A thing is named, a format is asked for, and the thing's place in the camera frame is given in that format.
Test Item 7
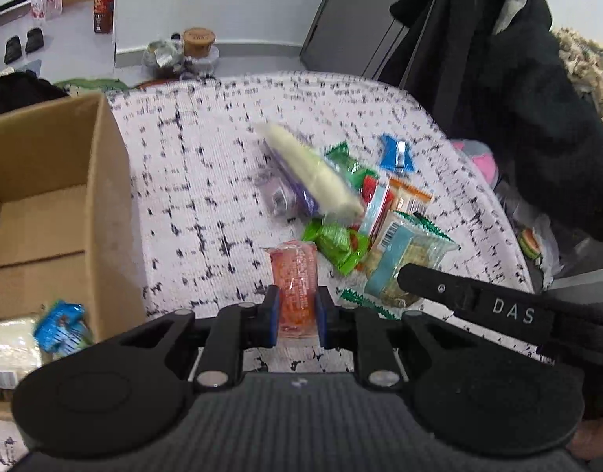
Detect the red and pale blue packet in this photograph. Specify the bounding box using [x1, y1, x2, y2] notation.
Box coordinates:
[357, 176, 397, 238]

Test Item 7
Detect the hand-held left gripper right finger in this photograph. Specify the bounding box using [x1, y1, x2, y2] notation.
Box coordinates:
[315, 285, 484, 388]

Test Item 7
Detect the blue snack packet silver stripe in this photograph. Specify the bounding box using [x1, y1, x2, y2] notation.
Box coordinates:
[377, 134, 416, 174]

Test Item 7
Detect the orange snack packet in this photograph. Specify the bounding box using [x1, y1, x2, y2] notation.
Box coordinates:
[387, 177, 433, 217]

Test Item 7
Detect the black clothing pile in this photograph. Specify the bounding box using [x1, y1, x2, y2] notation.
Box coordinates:
[0, 71, 69, 117]

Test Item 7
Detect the printed blanket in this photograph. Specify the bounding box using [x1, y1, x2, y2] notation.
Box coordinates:
[0, 71, 544, 468]

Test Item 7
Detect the shiny glass jar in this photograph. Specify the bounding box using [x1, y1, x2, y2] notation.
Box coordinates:
[141, 38, 185, 78]

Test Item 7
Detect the black coat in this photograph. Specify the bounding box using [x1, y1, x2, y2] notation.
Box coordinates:
[375, 0, 603, 243]

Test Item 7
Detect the burger toy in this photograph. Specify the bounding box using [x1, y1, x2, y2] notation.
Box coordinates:
[517, 227, 546, 262]

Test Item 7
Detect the clear plastic bag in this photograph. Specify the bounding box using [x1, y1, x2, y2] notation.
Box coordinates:
[497, 181, 564, 287]

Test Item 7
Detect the red drink bottle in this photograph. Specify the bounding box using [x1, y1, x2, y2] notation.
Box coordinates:
[92, 0, 115, 35]

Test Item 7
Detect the purple snack packet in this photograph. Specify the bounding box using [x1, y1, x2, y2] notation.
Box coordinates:
[255, 142, 318, 218]

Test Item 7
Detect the green snack packet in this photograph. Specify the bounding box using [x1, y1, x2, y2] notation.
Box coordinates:
[325, 142, 379, 194]
[302, 218, 372, 277]

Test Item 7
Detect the pink printed plastic bag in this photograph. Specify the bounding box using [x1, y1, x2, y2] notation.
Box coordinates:
[31, 0, 63, 21]

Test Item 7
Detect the light blue cracker packet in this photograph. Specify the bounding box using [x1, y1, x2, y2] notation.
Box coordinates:
[364, 210, 460, 310]

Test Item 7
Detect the long white snack bag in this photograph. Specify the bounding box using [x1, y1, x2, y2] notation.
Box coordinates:
[254, 123, 366, 222]

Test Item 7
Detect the blue printed snack packet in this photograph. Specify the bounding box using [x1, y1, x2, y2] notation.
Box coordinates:
[34, 299, 94, 356]

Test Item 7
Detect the jar with cork lid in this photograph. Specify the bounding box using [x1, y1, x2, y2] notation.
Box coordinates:
[182, 28, 217, 59]

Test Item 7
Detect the white snack packet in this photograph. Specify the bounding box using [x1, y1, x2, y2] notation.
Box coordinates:
[0, 317, 43, 372]

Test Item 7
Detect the brown cardboard box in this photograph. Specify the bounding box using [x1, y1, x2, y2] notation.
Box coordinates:
[0, 92, 148, 422]

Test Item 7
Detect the black chair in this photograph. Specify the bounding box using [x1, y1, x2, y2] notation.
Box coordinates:
[299, 0, 416, 80]

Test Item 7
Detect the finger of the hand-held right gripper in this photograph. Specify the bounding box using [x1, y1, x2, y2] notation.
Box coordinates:
[397, 263, 480, 318]

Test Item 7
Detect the green cloth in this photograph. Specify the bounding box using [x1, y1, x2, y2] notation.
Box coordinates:
[55, 77, 131, 94]

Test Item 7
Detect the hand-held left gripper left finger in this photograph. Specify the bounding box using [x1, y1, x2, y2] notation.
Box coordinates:
[117, 284, 283, 389]

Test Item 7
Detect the orange jelly packet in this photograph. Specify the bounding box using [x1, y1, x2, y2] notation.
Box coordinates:
[261, 239, 320, 339]

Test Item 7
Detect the green zigzag edged packet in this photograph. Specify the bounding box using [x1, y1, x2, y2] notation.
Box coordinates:
[394, 209, 454, 243]
[340, 287, 397, 321]

